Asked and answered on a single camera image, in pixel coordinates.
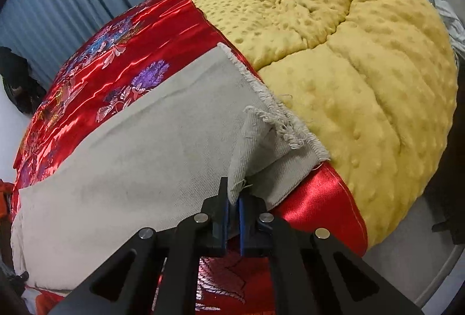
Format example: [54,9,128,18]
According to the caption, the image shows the beige pants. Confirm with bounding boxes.
[11,43,330,291]

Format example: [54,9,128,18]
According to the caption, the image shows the orange clothes pile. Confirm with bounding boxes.
[0,179,14,219]

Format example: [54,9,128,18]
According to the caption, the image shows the yellow dotted blanket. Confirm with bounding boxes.
[192,0,458,246]

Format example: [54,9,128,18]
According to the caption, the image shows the black hanging clothes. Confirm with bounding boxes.
[1,46,46,115]

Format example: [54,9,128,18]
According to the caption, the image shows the red satin floral bedspread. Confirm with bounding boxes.
[10,0,368,314]

